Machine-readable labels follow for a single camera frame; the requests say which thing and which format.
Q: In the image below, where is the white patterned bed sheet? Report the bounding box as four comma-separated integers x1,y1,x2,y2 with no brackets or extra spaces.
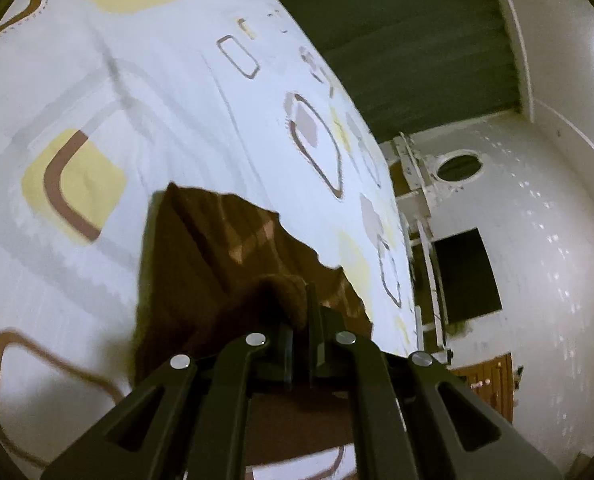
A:
0,0,422,480

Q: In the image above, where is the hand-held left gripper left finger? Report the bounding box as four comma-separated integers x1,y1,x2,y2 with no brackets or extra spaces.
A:
40,321,309,480

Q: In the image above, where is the green curtain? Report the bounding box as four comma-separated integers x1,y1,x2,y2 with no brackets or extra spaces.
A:
256,0,524,145

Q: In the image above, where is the brown wooden cabinet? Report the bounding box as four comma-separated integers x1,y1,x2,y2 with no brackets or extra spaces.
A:
448,352,516,423

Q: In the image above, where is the white cabinet with round hole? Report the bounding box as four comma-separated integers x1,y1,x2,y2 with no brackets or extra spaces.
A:
381,131,486,363

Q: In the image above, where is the brown plaid sweater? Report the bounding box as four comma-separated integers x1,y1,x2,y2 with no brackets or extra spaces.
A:
128,182,378,472

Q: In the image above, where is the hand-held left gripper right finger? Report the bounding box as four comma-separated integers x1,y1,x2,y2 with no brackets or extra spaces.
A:
306,282,564,480

